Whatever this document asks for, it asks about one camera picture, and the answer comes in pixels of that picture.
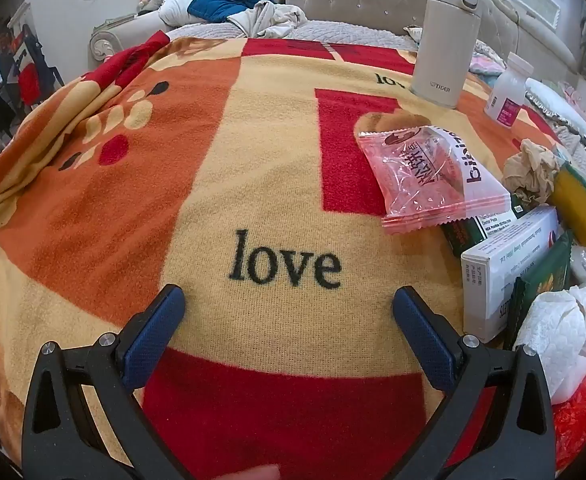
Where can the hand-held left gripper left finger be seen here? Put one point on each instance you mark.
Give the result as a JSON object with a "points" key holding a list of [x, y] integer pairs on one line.
{"points": [[155, 340]]}

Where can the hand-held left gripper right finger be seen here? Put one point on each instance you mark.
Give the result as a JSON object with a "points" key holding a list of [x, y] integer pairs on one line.
{"points": [[423, 340]]}

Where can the green white medicine box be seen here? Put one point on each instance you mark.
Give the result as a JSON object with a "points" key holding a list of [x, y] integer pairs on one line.
{"points": [[460, 237]]}

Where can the dark green packet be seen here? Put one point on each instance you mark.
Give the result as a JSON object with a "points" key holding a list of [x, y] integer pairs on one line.
{"points": [[543, 275]]}

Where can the long white medicine box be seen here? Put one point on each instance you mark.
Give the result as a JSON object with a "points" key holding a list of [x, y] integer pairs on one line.
{"points": [[493, 270]]}

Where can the crumpled white tissue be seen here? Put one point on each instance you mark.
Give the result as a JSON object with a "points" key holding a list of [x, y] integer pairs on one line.
{"points": [[558, 330]]}

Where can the pink clear snack wrapper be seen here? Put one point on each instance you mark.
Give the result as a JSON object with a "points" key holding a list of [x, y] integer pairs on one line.
{"points": [[413, 175]]}

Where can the printed red orange blanket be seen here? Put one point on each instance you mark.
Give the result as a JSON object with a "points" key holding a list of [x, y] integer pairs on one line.
{"points": [[223, 185]]}

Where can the red plastic bag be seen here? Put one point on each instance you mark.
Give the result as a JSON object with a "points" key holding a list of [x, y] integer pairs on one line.
{"points": [[583, 410]]}

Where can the crumpled brown paper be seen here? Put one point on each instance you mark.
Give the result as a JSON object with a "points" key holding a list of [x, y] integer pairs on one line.
{"points": [[533, 165]]}

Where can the yellow sponge green scrub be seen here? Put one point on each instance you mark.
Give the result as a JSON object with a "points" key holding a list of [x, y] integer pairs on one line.
{"points": [[580, 205]]}

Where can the white pill bottle pink label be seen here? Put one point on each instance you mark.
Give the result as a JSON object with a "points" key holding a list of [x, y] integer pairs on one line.
{"points": [[510, 90]]}

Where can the white ruffled pillow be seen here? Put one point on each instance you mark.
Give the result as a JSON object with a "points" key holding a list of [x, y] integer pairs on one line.
{"points": [[558, 97]]}

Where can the pink and blue folded towel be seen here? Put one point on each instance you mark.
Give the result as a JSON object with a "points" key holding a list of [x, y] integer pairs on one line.
{"points": [[483, 62]]}

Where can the white thermos bottle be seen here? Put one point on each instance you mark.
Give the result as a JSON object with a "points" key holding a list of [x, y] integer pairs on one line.
{"points": [[443, 35]]}

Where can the white plush pillow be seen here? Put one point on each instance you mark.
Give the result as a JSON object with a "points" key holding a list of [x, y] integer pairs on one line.
{"points": [[178, 7]]}

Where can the beige crumpled garment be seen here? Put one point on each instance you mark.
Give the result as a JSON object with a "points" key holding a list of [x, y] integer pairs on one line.
{"points": [[273, 17]]}

